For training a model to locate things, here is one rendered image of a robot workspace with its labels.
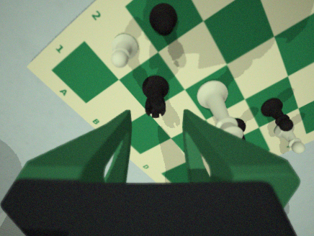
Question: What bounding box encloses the green and cream chessboard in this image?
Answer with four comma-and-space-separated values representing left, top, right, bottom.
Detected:
27, 0, 314, 183

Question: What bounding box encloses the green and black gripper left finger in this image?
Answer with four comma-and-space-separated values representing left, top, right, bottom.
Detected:
15, 110, 132, 183

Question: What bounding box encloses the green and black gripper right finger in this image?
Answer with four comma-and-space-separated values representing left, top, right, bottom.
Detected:
182, 109, 300, 208

